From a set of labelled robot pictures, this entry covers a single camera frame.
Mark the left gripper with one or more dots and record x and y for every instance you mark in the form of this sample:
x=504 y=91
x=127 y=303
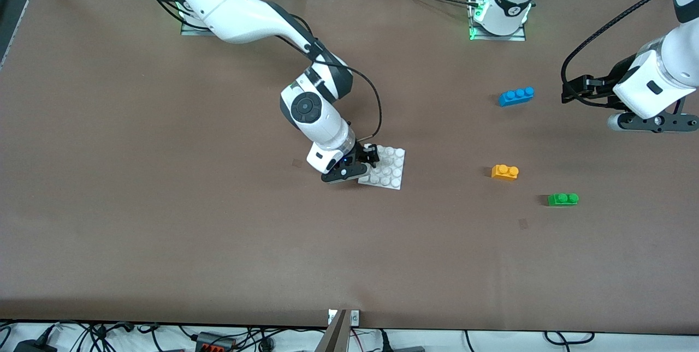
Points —
x=602 y=88

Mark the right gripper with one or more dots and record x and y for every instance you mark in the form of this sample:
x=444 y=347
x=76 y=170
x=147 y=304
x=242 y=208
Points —
x=361 y=152

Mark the white studded base plate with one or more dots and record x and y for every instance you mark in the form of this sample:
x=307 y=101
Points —
x=390 y=172

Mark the yellow toy block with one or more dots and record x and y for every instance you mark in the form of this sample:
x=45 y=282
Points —
x=503 y=173

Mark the blue toy block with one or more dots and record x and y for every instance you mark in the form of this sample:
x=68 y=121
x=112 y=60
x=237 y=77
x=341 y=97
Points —
x=516 y=97

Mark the green toy block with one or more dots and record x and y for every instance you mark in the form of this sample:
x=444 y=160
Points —
x=562 y=200

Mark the black plug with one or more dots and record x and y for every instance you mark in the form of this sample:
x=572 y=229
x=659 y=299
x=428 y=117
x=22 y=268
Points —
x=385 y=341

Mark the black adapter with orange levers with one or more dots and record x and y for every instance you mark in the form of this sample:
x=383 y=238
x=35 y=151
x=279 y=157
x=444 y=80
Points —
x=210 y=344

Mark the black power adapter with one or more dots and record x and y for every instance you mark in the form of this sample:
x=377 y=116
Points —
x=33 y=346

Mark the white stand bracket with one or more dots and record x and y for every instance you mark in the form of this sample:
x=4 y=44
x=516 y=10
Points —
x=355 y=317

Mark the grey camera stand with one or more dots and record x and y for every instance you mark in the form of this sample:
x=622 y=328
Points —
x=334 y=338

